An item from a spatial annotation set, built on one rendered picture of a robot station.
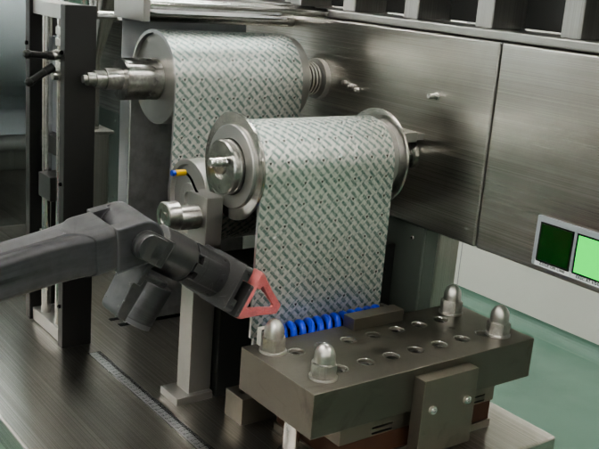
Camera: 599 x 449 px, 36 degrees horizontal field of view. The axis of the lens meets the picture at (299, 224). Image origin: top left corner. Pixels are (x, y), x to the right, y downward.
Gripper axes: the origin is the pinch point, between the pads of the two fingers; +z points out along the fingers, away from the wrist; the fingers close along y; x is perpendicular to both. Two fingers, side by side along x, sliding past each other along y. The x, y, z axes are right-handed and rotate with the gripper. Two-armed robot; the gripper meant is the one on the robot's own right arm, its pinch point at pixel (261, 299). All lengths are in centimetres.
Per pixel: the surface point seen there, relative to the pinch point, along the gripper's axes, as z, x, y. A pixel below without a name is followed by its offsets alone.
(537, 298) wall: 275, 54, -151
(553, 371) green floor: 256, 25, -114
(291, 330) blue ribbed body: 4.5, -1.7, 3.3
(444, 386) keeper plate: 15.8, 1.5, 22.1
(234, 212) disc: -7.6, 8.8, -4.7
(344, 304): 14.2, 5.0, 0.4
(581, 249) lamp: 19.9, 25.5, 28.4
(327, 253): 6.5, 10.2, 0.4
